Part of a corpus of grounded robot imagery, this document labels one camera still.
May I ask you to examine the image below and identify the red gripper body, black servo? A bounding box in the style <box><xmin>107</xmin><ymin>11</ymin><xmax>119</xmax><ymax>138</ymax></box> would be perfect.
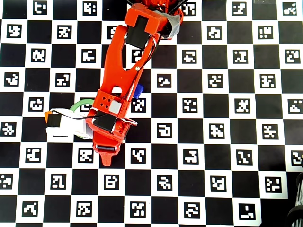
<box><xmin>85</xmin><ymin>107</ymin><xmax>138</xmax><ymax>154</ymax></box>

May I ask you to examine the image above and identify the green ring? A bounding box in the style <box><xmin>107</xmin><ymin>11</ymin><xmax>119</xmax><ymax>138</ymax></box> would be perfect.
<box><xmin>69</xmin><ymin>99</ymin><xmax>95</xmax><ymax>140</ymax></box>

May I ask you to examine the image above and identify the black camera cable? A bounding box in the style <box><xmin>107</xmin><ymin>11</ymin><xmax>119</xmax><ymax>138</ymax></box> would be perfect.
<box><xmin>51</xmin><ymin>35</ymin><xmax>158</xmax><ymax>120</ymax></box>

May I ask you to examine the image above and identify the black white marker checkerboard mat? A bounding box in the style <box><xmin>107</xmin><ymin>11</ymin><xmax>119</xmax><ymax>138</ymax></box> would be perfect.
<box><xmin>0</xmin><ymin>0</ymin><xmax>303</xmax><ymax>225</ymax></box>

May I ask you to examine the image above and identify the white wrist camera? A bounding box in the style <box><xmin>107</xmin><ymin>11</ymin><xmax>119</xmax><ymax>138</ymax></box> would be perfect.
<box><xmin>45</xmin><ymin>107</ymin><xmax>94</xmax><ymax>140</ymax></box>

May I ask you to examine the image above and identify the blue cube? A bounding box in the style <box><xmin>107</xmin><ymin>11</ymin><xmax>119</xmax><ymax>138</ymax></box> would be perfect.
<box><xmin>132</xmin><ymin>84</ymin><xmax>144</xmax><ymax>99</ymax></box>

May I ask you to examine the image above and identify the grey tape wrap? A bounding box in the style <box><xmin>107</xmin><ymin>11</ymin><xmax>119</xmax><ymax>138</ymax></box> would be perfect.
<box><xmin>165</xmin><ymin>12</ymin><xmax>182</xmax><ymax>39</ymax></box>

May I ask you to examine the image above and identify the red gripper finger with black pad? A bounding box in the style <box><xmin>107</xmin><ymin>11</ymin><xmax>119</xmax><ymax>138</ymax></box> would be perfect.
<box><xmin>98</xmin><ymin>150</ymin><xmax>119</xmax><ymax>167</ymax></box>

